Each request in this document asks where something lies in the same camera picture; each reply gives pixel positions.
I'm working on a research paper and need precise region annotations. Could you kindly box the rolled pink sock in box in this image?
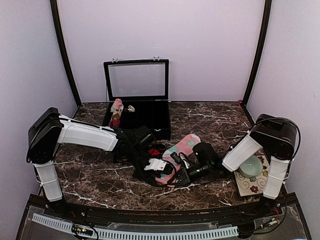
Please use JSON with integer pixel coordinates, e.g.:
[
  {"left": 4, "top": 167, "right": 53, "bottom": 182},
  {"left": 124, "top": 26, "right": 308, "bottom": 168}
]
[{"left": 108, "top": 98, "right": 124, "bottom": 128}]

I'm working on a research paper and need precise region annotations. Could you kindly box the black display box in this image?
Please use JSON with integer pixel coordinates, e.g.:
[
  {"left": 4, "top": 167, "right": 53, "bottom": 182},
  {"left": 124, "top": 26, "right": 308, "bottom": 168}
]
[{"left": 102, "top": 58, "right": 172, "bottom": 140}]

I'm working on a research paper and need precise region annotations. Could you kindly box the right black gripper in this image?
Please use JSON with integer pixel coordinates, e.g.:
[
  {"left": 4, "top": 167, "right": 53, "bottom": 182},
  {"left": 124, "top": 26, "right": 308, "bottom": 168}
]
[{"left": 168, "top": 162, "right": 212, "bottom": 187}]

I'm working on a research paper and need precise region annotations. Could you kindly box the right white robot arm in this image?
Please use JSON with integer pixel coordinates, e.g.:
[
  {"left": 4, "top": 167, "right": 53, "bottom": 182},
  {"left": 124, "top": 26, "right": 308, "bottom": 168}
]
[{"left": 167, "top": 114, "right": 301, "bottom": 217}]

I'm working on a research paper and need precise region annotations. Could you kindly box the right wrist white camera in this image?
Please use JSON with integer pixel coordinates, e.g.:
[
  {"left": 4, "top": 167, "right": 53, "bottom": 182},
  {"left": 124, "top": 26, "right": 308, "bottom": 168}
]
[{"left": 180, "top": 156, "right": 192, "bottom": 169}]

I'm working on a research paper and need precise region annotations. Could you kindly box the pale green bowl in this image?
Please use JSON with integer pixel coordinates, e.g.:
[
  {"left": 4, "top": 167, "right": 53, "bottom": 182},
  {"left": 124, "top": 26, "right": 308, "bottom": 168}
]
[{"left": 238, "top": 155, "right": 263, "bottom": 178}]

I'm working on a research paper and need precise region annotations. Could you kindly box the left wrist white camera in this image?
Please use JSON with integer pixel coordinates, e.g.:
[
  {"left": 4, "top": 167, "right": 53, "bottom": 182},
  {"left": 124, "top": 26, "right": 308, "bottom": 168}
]
[{"left": 144, "top": 158, "right": 167, "bottom": 171}]

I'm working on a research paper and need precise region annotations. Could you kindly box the black frame post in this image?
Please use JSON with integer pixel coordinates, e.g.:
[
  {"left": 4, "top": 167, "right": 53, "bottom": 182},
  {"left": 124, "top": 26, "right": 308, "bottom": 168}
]
[
  {"left": 49, "top": 0, "right": 82, "bottom": 108},
  {"left": 241, "top": 0, "right": 273, "bottom": 108}
]

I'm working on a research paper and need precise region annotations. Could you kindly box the black front rail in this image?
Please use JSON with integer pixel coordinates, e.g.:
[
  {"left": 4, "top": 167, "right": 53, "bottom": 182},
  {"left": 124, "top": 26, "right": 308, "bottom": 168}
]
[{"left": 27, "top": 193, "right": 301, "bottom": 226}]

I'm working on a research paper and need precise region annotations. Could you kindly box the small white ring object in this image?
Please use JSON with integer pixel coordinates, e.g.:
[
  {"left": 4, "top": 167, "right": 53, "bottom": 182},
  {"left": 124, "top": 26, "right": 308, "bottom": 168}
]
[{"left": 127, "top": 105, "right": 136, "bottom": 113}]

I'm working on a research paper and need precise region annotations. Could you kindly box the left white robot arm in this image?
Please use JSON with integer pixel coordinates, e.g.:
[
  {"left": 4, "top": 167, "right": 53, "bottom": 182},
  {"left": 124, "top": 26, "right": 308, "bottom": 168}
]
[{"left": 26, "top": 107, "right": 156, "bottom": 218}]

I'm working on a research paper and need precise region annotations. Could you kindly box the small circuit board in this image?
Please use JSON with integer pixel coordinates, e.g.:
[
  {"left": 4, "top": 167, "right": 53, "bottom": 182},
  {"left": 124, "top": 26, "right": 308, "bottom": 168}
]
[{"left": 71, "top": 224, "right": 94, "bottom": 237}]

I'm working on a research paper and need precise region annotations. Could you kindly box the pink patterned sock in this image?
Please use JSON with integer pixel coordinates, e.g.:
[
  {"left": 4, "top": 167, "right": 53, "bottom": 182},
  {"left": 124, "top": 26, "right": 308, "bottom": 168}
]
[{"left": 155, "top": 134, "right": 201, "bottom": 185}]

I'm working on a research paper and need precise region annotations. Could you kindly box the white slotted cable duct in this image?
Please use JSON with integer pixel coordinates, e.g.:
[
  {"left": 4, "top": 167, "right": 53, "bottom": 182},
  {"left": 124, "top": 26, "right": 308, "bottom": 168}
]
[{"left": 31, "top": 213, "right": 239, "bottom": 240}]

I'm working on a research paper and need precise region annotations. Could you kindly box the left black frame post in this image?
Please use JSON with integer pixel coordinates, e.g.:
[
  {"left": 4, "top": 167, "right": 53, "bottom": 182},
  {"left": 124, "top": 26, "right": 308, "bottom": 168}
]
[{"left": 49, "top": 0, "right": 82, "bottom": 108}]

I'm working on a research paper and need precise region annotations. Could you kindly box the right black frame post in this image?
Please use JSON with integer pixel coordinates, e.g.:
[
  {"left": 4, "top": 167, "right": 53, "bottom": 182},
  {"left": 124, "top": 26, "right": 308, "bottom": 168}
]
[{"left": 241, "top": 0, "right": 273, "bottom": 108}]

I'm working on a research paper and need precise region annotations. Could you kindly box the black argyle sock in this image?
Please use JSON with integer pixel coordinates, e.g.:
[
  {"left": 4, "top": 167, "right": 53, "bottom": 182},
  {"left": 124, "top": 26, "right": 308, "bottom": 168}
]
[{"left": 148, "top": 148, "right": 161, "bottom": 156}]

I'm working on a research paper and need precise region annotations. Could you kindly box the floral patterned mat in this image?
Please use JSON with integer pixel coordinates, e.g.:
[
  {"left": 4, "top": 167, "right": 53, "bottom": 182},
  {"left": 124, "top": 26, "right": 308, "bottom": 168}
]
[{"left": 234, "top": 155, "right": 270, "bottom": 197}]

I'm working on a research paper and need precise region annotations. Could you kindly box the wrist white camera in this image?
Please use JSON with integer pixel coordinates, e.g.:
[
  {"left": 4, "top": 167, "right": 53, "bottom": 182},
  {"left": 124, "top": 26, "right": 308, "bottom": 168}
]
[
  {"left": 144, "top": 158, "right": 167, "bottom": 171},
  {"left": 180, "top": 156, "right": 192, "bottom": 169}
]

